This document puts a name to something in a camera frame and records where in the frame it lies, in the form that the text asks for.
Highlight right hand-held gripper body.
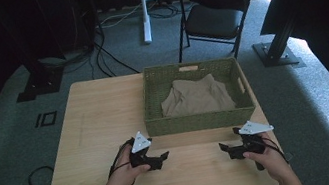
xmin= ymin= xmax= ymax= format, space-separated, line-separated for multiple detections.
xmin=232 ymin=116 xmax=278 ymax=157

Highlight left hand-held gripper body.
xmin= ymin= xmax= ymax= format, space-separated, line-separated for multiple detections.
xmin=124 ymin=127 xmax=162 ymax=169

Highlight green woven basket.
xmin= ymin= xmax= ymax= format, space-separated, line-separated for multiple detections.
xmin=135 ymin=51 xmax=259 ymax=141

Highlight beige pants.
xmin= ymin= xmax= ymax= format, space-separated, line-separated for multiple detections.
xmin=157 ymin=69 xmax=237 ymax=122

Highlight person's left hand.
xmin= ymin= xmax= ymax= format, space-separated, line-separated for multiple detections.
xmin=100 ymin=142 xmax=154 ymax=185

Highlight person's right hand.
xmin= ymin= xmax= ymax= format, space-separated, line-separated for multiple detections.
xmin=240 ymin=129 xmax=295 ymax=185

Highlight black metal stand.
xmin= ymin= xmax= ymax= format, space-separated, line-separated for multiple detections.
xmin=0 ymin=0 xmax=70 ymax=106
xmin=248 ymin=12 xmax=307 ymax=75

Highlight black floor tape marks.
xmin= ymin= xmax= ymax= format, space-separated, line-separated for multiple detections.
xmin=32 ymin=109 xmax=60 ymax=129

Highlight black folding chair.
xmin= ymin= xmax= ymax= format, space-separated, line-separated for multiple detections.
xmin=167 ymin=0 xmax=263 ymax=70

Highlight black left gripper strap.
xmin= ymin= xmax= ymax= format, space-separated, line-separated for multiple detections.
xmin=102 ymin=137 xmax=141 ymax=181

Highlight black gripper strap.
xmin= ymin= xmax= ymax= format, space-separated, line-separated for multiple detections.
xmin=102 ymin=137 xmax=141 ymax=181
xmin=260 ymin=131 xmax=295 ymax=167

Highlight black right gripper strap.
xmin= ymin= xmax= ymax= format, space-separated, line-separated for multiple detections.
xmin=260 ymin=131 xmax=295 ymax=167

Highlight black floor cables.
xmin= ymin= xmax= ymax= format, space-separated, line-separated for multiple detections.
xmin=82 ymin=23 xmax=141 ymax=82

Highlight white metal desk frame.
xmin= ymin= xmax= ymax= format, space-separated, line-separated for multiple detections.
xmin=137 ymin=0 xmax=234 ymax=45

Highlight white floor cable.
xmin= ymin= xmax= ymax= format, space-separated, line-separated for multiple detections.
xmin=97 ymin=2 xmax=146 ymax=30

